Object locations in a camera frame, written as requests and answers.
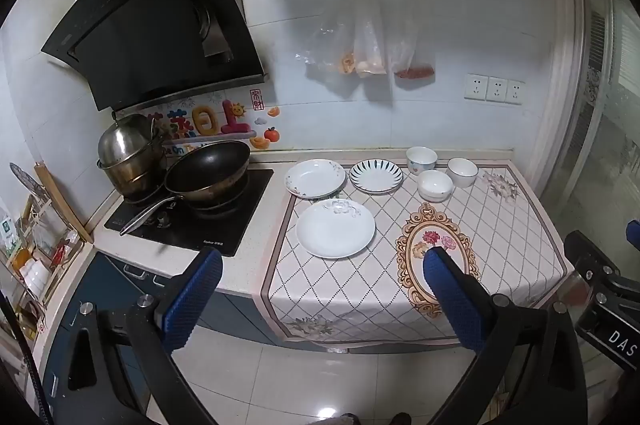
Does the frosted glass door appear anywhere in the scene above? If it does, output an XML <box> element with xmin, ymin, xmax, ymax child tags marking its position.
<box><xmin>550</xmin><ymin>0</ymin><xmax>640</xmax><ymax>256</ymax></box>

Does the black wok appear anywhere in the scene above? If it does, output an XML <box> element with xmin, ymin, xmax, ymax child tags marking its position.
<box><xmin>119</xmin><ymin>140</ymin><xmax>251</xmax><ymax>237</ymax></box>

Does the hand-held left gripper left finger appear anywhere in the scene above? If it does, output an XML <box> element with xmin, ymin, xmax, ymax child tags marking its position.
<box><xmin>42</xmin><ymin>247</ymin><xmax>224</xmax><ymax>425</ymax></box>

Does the white dotted bowl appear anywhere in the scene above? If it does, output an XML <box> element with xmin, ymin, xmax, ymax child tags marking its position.
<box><xmin>405</xmin><ymin>146</ymin><xmax>439</xmax><ymax>176</ymax></box>

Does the black glass cooktop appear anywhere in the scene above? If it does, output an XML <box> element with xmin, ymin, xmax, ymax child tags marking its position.
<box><xmin>103</xmin><ymin>168</ymin><xmax>275</xmax><ymax>257</ymax></box>

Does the clear plastic bag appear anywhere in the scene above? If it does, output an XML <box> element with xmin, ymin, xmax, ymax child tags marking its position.
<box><xmin>352</xmin><ymin>0</ymin><xmax>392</xmax><ymax>79</ymax></box>
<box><xmin>295</xmin><ymin>0</ymin><xmax>362</xmax><ymax>82</ymax></box>

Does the blue striped plate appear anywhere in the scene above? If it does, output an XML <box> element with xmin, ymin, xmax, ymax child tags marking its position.
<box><xmin>348</xmin><ymin>158</ymin><xmax>404</xmax><ymax>195</ymax></box>

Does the white dark-rimmed bowl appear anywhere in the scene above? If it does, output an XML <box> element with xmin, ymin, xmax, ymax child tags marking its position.
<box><xmin>446</xmin><ymin>157</ymin><xmax>479</xmax><ymax>189</ymax></box>

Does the wire storage rack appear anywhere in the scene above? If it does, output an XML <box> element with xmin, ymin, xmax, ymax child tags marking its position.
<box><xmin>0</xmin><ymin>195</ymin><xmax>87</xmax><ymax>342</ymax></box>

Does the white floral plate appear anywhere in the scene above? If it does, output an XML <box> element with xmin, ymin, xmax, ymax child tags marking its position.
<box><xmin>285</xmin><ymin>158</ymin><xmax>347</xmax><ymax>199</ymax></box>

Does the wooden cutting board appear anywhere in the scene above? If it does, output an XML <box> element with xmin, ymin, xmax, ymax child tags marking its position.
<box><xmin>34</xmin><ymin>162</ymin><xmax>95</xmax><ymax>244</ymax></box>

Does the colourful printed package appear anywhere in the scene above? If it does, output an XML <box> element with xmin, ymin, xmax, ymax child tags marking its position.
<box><xmin>112</xmin><ymin>89</ymin><xmax>282</xmax><ymax>156</ymax></box>

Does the grey patterned plate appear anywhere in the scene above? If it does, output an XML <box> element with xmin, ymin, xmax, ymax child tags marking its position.
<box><xmin>9</xmin><ymin>162</ymin><xmax>47</xmax><ymax>207</ymax></box>

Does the plain white bowl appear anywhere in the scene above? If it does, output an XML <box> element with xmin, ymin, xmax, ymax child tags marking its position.
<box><xmin>416</xmin><ymin>169</ymin><xmax>454</xmax><ymax>203</ymax></box>

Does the steel pot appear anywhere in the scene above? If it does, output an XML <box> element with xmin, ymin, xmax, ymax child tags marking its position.
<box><xmin>99</xmin><ymin>149</ymin><xmax>169</xmax><ymax>202</ymax></box>

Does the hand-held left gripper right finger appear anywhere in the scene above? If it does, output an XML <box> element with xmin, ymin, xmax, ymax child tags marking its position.
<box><xmin>422</xmin><ymin>246</ymin><xmax>588</xmax><ymax>425</ymax></box>

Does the plastic bag with red contents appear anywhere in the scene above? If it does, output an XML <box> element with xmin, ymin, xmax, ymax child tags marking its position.
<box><xmin>389</xmin><ymin>0</ymin><xmax>436</xmax><ymax>82</ymax></box>

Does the diamond pattern tablecloth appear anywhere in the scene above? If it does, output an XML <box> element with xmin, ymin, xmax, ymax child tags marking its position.
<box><xmin>251</xmin><ymin>160</ymin><xmax>576</xmax><ymax>347</ymax></box>

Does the black range hood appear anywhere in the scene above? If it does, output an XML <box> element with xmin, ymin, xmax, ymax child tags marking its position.
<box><xmin>41</xmin><ymin>0</ymin><xmax>269</xmax><ymax>112</ymax></box>

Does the large white plate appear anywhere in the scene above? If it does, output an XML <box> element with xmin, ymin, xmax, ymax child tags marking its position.
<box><xmin>295</xmin><ymin>198</ymin><xmax>376</xmax><ymax>259</ymax></box>

